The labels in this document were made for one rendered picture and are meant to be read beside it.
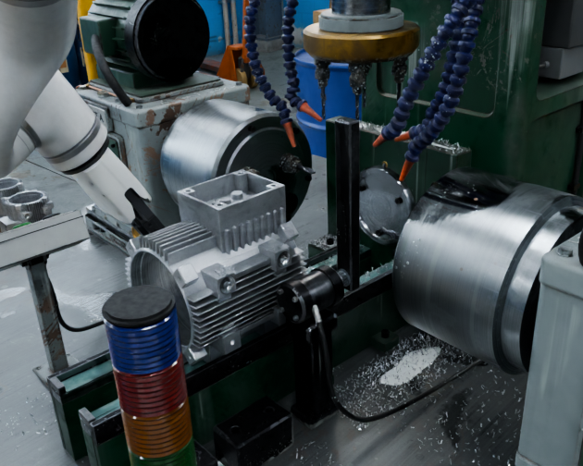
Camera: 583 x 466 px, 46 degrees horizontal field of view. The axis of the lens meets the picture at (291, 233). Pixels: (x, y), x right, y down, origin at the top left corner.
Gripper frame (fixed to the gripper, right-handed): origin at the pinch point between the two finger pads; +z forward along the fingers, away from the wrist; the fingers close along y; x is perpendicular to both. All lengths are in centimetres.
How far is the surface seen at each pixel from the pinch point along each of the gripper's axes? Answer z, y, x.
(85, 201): 148, -281, 36
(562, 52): 21, 22, 69
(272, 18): 303, -553, 372
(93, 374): 9.5, 1.7, -20.2
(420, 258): 12.6, 31.6, 18.1
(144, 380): -16.1, 38.4, -16.1
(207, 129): 9.7, -22.1, 24.4
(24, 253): -1.8, -16.3, -14.0
